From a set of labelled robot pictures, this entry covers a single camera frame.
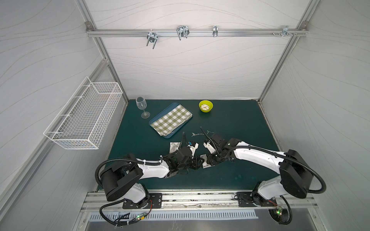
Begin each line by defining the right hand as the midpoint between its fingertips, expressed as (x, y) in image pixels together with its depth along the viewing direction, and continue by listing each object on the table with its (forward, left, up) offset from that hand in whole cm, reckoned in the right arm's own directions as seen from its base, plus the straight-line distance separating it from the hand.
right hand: (208, 160), depth 83 cm
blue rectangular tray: (+45, +27, -2) cm, 52 cm away
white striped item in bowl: (+44, +1, -1) cm, 44 cm away
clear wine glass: (+36, +47, +8) cm, 60 cm away
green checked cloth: (+28, +27, -3) cm, 39 cm away
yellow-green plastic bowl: (+49, -1, -1) cm, 49 cm away
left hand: (-1, +3, +1) cm, 3 cm away
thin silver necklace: (+20, +9, -4) cm, 23 cm away
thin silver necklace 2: (+23, -2, -5) cm, 23 cm away
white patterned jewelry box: (-2, +2, 0) cm, 3 cm away
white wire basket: (+4, +63, +28) cm, 69 cm away
